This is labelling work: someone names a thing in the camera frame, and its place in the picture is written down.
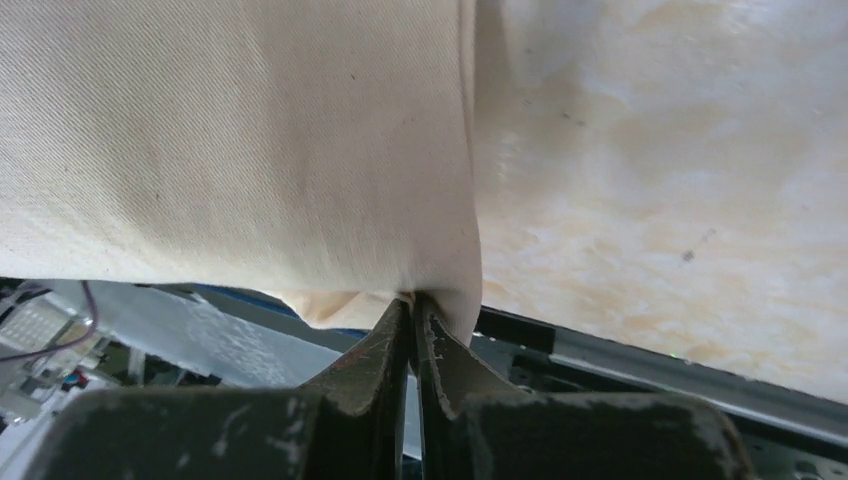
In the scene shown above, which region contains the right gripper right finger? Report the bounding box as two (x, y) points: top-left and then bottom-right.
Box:
(413, 295), (755, 479)

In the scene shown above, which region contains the beige cloth drape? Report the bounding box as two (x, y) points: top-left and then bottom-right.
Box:
(1, 1), (482, 342)

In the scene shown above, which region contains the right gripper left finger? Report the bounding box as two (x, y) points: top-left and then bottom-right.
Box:
(25, 300), (410, 479)

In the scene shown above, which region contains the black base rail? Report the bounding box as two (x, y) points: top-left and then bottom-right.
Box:
(473, 308), (847, 479)

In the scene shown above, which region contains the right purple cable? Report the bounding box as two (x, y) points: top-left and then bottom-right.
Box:
(0, 281), (101, 364)

